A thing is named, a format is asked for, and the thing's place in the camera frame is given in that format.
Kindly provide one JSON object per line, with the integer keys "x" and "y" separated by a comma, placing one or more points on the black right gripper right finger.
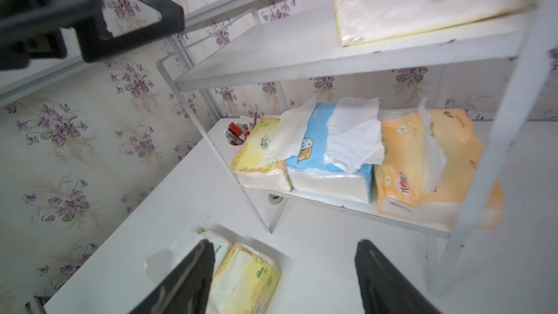
{"x": 383, "y": 288}

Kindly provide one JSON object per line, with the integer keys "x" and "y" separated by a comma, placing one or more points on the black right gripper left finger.
{"x": 186, "y": 289}

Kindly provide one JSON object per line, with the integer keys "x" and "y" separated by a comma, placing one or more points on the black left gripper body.
{"x": 32, "y": 29}

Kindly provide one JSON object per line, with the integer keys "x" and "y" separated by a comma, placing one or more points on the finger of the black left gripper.
{"x": 118, "y": 26}

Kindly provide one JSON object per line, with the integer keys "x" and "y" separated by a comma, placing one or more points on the white tissue pack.
{"x": 163, "y": 262}

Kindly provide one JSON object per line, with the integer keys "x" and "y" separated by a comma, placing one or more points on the blue tissue pack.
{"x": 329, "y": 149}

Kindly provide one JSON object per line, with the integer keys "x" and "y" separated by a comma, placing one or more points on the white two-tier shelf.
{"x": 289, "y": 51}

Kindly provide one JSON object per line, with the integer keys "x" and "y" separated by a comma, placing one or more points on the orange tissue pack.
{"x": 431, "y": 156}

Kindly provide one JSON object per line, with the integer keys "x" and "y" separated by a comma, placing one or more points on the pink pen cup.
{"x": 236, "y": 139}

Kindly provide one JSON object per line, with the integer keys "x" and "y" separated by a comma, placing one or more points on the pens in cup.
{"x": 251, "y": 122}

